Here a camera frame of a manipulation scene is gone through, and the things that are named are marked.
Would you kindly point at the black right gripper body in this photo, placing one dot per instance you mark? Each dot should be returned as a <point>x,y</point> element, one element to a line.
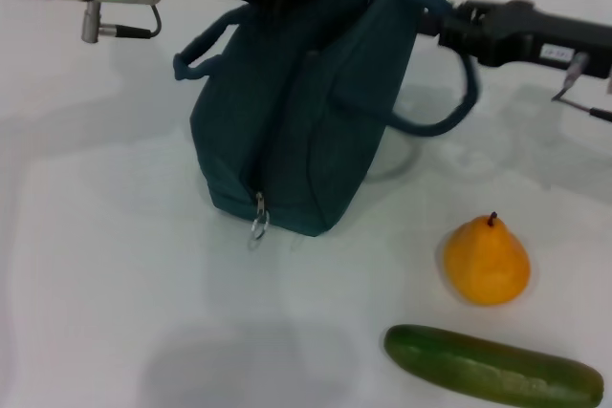
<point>526,35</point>

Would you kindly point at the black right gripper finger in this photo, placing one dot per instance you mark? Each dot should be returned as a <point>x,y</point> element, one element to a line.
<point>475,10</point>
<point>459,37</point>

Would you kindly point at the dark blue fabric bag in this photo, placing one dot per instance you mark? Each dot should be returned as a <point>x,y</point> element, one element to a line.
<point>287,116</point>

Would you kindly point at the green cucumber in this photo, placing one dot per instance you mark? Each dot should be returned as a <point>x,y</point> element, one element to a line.
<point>478,365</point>

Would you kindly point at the orange pear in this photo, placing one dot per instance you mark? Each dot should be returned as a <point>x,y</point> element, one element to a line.
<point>485,264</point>

